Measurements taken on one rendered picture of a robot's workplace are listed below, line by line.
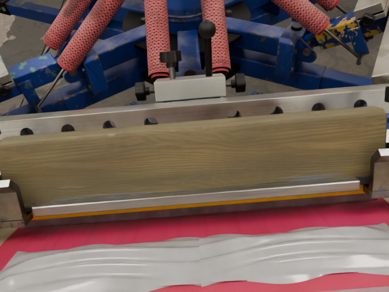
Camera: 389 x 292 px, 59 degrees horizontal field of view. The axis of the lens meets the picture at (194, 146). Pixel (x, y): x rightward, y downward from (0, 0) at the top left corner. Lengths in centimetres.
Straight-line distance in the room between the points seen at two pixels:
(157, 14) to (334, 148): 52
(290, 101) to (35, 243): 41
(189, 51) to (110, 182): 64
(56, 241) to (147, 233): 9
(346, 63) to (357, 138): 240
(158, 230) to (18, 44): 310
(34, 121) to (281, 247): 44
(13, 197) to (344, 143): 32
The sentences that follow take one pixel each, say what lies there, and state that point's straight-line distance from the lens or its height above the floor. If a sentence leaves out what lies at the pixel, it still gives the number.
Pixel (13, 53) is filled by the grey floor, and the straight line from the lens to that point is 329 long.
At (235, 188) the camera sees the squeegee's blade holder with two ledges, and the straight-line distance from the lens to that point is 35.
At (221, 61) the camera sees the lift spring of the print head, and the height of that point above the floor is 112.
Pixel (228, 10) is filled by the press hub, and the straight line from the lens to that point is 114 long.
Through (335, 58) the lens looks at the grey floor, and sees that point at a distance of 279.
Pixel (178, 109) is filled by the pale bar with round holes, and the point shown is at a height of 116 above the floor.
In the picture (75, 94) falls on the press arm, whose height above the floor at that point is 93.
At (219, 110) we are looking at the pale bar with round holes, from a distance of 56.
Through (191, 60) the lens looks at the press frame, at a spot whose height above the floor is 102.
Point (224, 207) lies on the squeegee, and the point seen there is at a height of 122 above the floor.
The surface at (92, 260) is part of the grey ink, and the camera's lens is 34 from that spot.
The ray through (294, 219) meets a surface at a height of 122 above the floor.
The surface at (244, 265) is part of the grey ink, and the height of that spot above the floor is 126.
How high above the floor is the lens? 154
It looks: 49 degrees down
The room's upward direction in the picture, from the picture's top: 6 degrees counter-clockwise
